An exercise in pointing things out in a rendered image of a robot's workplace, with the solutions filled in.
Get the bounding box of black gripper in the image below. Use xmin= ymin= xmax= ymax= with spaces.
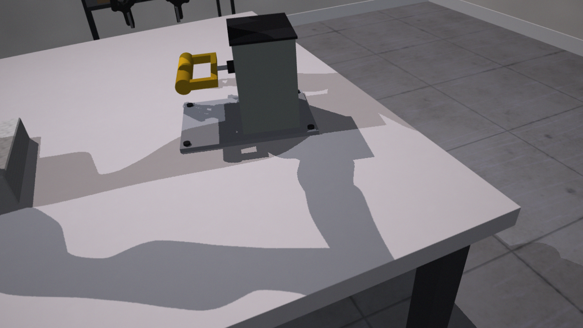
xmin=110 ymin=0 xmax=189 ymax=28

